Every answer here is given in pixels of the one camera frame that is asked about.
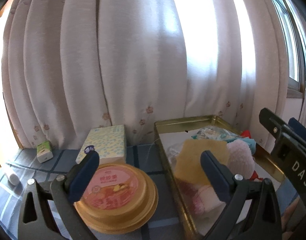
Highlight teal cloth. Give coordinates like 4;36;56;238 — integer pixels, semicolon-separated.
205;136;256;155

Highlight pink white towel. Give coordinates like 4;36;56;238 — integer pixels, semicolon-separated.
177;180;225;217

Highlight red embroidered pouch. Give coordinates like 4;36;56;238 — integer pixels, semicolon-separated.
241;130;263;181

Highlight white fluffy plush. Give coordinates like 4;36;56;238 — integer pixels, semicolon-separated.
227;140;255;179

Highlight yellow sponge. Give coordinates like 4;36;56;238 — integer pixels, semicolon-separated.
173;139;229;186

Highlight cotton swab plastic bag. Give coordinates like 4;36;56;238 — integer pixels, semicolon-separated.
192;126;236;140

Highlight clear bag of cotton balls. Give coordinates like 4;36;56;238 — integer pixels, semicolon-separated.
166;142;184;165

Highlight person's hand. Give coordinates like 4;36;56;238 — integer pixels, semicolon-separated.
281;196;306;237

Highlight gold metal tray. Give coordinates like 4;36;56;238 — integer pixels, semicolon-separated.
154;115;285;239

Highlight white gauze roll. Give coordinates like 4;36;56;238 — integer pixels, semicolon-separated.
5;167;20;186

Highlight green tissue packet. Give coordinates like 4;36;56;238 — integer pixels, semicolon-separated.
36;141;53;163

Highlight blue plaid tablecloth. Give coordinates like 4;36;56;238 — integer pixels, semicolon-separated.
0;143;196;240

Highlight round gold pink food container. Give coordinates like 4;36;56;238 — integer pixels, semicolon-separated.
74;163;158;235

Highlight yellow blue tissue box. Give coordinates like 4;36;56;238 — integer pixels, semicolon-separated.
75;125;126;164

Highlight white floral curtain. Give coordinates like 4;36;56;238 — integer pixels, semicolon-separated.
2;0;288;149

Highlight window frame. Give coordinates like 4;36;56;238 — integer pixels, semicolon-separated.
271;0;306;99

